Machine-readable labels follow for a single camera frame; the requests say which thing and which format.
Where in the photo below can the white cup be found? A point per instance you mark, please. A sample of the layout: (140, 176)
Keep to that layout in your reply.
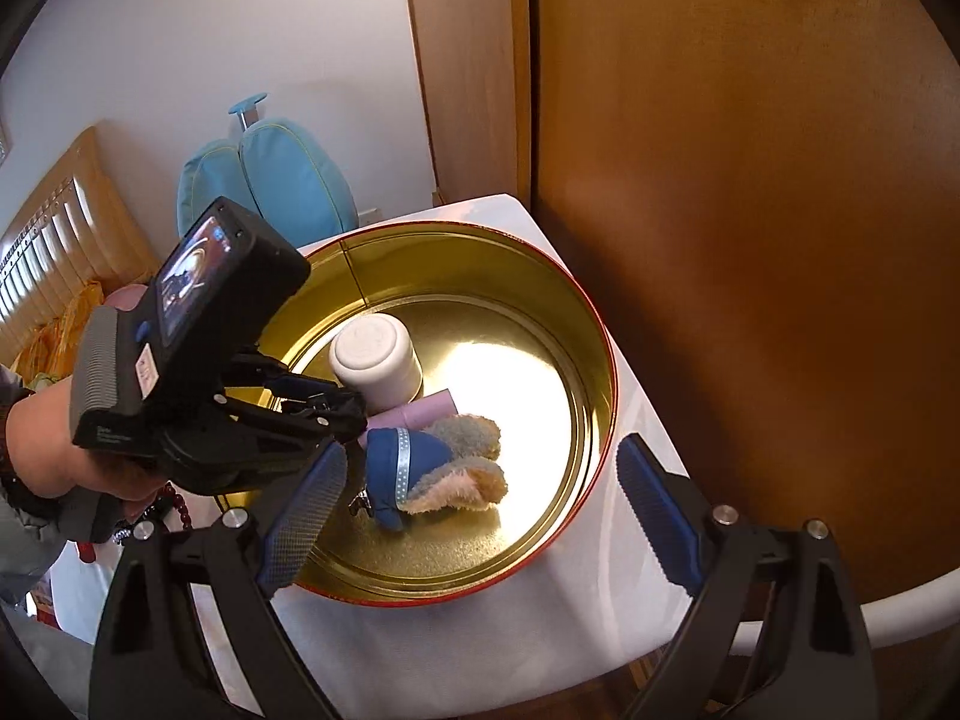
(375, 356)

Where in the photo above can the person's left forearm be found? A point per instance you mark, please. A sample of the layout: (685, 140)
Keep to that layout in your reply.
(37, 540)

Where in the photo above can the blue cushion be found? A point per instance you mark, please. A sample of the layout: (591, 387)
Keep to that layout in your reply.
(292, 180)

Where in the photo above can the blue round-top post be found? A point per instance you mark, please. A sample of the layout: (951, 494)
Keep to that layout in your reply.
(247, 103)

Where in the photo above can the wooden headboard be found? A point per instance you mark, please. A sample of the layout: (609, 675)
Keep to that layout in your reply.
(67, 217)

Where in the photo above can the plain wooden wardrobe door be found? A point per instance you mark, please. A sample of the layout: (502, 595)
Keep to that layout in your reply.
(465, 67)

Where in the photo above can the round gold tin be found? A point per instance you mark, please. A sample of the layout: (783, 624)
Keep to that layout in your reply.
(525, 427)

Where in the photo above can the blue plush toy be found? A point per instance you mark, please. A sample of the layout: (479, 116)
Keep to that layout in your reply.
(450, 472)

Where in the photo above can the yellow cloth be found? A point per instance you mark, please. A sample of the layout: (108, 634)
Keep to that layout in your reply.
(64, 330)

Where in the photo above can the white tablecloth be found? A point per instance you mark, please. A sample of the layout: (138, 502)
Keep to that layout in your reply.
(465, 645)

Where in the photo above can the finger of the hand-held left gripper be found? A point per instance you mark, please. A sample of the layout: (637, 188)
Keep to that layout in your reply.
(330, 416)
(277, 379)

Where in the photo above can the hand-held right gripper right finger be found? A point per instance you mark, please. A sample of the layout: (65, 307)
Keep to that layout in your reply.
(660, 517)

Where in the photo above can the person's left hand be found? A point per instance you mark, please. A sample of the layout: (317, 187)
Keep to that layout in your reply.
(52, 450)

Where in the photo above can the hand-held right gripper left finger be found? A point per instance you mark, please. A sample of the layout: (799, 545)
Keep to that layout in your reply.
(300, 517)

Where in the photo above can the white hoop tube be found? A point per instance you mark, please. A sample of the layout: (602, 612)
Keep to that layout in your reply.
(900, 607)

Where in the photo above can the purple tube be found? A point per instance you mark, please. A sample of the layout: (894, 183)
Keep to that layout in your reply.
(424, 412)

